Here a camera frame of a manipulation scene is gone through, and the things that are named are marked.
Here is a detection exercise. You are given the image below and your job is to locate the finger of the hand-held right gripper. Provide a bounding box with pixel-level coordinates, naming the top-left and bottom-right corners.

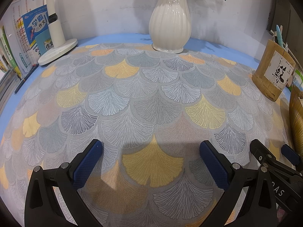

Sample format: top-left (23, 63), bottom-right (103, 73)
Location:
top-left (250, 139), bottom-right (284, 171)
top-left (281, 144), bottom-right (303, 171)

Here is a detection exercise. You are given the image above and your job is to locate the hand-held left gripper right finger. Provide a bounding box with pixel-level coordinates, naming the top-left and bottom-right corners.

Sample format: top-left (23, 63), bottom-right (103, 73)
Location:
top-left (199, 140), bottom-right (278, 227)

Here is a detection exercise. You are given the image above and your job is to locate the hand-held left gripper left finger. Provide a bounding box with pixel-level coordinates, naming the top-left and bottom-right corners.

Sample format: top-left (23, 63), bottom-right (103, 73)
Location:
top-left (24, 139), bottom-right (103, 227)

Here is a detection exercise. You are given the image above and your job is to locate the gold ribbed container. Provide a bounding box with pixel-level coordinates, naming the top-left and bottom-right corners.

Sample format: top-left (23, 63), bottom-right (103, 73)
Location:
top-left (289, 84), bottom-right (303, 166)

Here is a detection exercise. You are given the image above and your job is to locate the green packet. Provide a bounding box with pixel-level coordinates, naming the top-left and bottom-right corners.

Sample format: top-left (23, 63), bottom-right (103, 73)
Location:
top-left (294, 68), bottom-right (303, 88)

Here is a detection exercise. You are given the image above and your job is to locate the bamboo pen holder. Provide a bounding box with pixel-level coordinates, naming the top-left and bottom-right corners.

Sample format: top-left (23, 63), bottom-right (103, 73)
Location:
top-left (251, 39), bottom-right (296, 102)

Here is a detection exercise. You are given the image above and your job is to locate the black pen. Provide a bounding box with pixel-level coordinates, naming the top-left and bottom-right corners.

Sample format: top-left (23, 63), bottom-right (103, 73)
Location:
top-left (14, 64), bottom-right (39, 95)

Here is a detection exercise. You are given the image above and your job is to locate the stack of magazines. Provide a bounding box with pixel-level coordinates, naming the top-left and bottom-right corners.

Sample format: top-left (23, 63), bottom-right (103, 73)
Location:
top-left (0, 67), bottom-right (22, 104)

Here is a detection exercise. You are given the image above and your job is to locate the teal pen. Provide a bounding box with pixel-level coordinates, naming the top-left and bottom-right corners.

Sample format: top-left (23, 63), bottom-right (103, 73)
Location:
top-left (276, 24), bottom-right (284, 46)

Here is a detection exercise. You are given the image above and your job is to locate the white desk lamp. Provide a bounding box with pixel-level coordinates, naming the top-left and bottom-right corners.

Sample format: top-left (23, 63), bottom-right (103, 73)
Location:
top-left (38, 0), bottom-right (78, 66)

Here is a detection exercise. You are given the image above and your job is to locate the dark panel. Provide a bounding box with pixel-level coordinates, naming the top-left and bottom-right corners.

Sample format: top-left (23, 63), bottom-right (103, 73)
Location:
top-left (266, 0), bottom-right (294, 38)

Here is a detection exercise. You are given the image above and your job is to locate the row of books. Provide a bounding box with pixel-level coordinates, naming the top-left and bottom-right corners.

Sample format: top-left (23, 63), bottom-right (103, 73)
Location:
top-left (0, 0), bottom-right (51, 78)

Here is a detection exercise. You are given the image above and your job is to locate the white ribbed ceramic vase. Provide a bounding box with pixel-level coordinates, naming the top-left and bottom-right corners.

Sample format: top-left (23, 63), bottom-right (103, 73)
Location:
top-left (149, 0), bottom-right (192, 54)

